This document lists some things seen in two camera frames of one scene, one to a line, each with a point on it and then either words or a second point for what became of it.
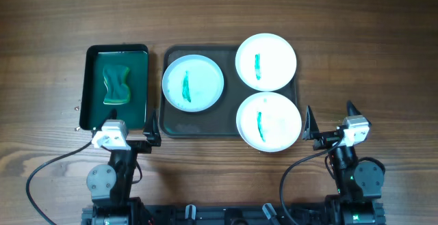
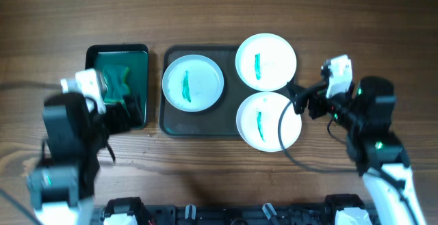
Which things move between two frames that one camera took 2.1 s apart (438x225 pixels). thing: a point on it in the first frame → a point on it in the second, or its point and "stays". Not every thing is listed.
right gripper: [331, 139] → [313, 103]
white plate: [193, 83] stays
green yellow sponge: [116, 78] stays
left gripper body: [135, 143] → [120, 116]
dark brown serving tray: [220, 120] stays
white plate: [267, 122] stays
